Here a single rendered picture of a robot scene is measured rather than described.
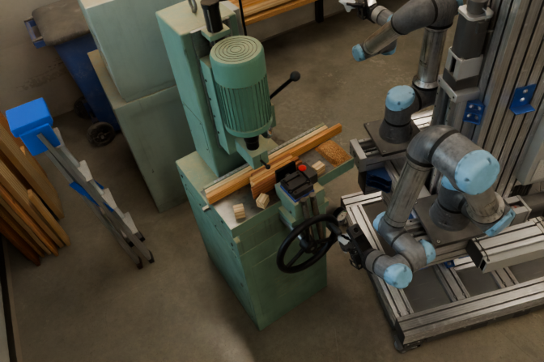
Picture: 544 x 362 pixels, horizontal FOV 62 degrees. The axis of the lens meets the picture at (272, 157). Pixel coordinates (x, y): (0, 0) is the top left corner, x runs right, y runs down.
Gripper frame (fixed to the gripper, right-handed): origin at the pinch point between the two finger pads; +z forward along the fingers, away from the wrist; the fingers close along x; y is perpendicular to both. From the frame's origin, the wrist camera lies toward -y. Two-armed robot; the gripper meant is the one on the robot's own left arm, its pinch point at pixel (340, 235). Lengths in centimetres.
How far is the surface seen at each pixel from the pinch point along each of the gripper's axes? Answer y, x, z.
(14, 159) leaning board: -51, -111, 152
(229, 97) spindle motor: -62, -21, 5
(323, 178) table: -15.0, 8.8, 19.6
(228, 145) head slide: -41, -20, 32
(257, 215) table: -14.2, -22.8, 17.6
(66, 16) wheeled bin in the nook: -118, -52, 192
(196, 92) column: -65, -26, 29
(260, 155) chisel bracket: -34.9, -13.2, 20.0
